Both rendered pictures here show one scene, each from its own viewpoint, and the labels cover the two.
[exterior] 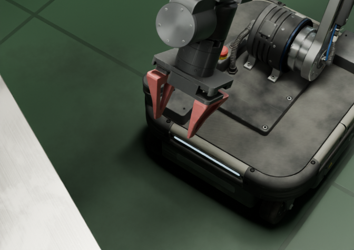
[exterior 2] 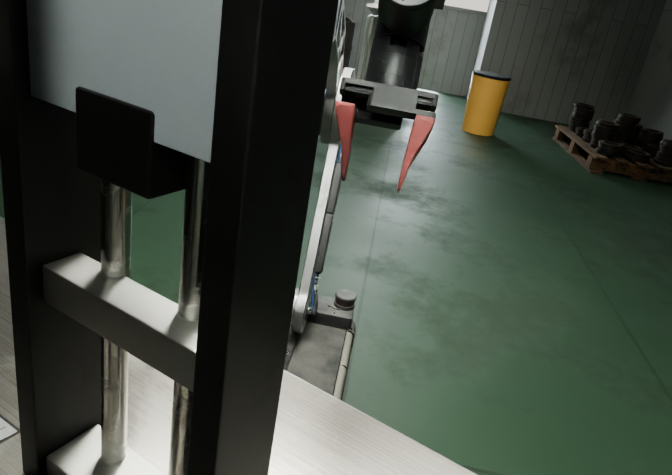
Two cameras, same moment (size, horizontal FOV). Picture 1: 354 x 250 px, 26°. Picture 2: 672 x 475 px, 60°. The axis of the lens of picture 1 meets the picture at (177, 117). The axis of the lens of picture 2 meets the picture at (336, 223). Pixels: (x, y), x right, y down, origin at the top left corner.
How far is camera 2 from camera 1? 0.80 m
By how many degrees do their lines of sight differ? 38
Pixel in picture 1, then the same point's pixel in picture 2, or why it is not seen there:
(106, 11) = not seen: hidden behind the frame
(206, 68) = (414, 83)
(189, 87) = (405, 100)
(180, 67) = (384, 82)
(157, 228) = not seen: outside the picture
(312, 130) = (319, 376)
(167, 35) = not seen: outside the picture
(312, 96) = (304, 349)
